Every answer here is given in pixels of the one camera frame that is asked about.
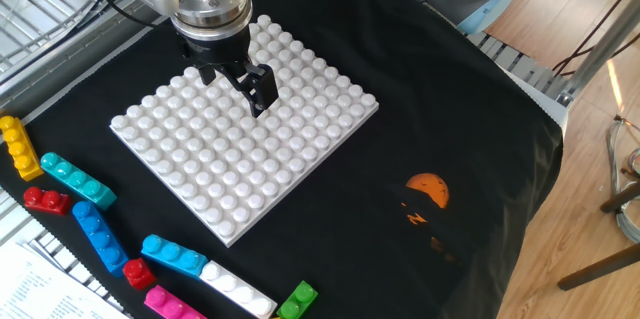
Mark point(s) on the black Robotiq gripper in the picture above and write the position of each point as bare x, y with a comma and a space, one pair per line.
220, 51

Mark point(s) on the teal four-stud block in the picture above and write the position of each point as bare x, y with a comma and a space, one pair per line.
75, 179

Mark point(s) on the blue four-stud block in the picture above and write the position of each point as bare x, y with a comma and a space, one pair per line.
100, 239

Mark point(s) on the yellow four-stud block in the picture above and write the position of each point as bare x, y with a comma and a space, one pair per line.
20, 151

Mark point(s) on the white studded baseplate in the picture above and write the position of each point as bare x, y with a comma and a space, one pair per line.
225, 159

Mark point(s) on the black cloth with orange print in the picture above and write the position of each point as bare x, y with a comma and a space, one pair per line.
375, 109

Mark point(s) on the light blue three-stud block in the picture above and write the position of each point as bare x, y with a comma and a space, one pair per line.
172, 255

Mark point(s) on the white four-stud block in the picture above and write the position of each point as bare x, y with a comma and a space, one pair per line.
235, 289

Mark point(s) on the red one-stud block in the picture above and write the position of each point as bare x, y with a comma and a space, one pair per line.
138, 274

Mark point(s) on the red two-stud block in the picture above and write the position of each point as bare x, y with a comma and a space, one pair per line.
47, 202

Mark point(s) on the green two-stud block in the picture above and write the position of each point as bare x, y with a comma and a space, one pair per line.
296, 301

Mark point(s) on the pink three-stud block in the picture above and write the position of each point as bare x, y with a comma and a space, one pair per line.
167, 306

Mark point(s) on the white printed paper sheets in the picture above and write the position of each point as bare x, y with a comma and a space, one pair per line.
35, 289

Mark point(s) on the dark wooden furniture leg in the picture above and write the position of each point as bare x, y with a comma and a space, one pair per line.
620, 198
600, 267

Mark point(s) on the aluminium frame post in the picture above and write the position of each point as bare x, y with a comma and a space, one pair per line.
600, 51

